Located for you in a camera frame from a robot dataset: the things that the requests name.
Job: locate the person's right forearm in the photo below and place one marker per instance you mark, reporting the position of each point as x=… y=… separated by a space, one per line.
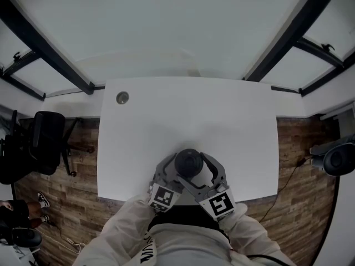
x=244 y=229

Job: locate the person's left forearm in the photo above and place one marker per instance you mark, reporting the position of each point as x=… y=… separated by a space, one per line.
x=130 y=217

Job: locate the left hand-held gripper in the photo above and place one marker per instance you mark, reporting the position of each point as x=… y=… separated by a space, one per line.
x=163 y=198

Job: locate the round grey table grommet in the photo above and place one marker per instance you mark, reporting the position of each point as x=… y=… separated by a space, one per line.
x=122 y=97

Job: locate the black office chair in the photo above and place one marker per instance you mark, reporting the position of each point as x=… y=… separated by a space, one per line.
x=47 y=137

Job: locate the small white side table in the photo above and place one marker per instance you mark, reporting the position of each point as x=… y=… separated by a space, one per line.
x=11 y=256
x=337 y=112

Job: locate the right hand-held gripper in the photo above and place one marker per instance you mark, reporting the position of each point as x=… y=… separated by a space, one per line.
x=220 y=204

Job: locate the person's black trousers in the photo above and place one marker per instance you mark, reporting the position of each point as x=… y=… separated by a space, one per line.
x=188 y=215

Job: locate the person's white hoodie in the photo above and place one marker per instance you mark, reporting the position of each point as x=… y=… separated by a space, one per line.
x=191 y=245

